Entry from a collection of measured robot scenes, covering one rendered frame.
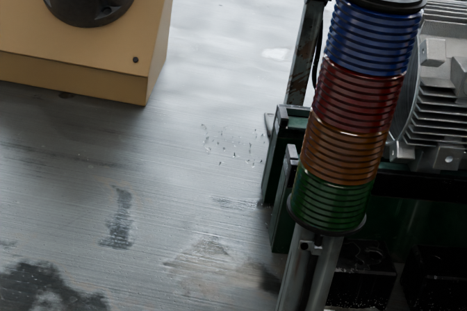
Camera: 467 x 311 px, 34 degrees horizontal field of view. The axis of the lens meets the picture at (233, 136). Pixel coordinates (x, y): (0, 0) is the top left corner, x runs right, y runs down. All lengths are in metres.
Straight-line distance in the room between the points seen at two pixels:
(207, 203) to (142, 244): 0.12
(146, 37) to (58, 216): 0.36
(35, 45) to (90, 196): 0.31
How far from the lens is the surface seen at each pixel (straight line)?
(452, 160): 0.88
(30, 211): 0.97
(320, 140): 0.56
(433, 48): 0.83
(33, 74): 1.23
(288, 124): 0.97
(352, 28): 0.52
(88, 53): 1.20
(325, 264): 0.64
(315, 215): 0.59
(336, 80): 0.54
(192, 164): 1.07
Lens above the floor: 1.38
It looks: 30 degrees down
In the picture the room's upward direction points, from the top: 10 degrees clockwise
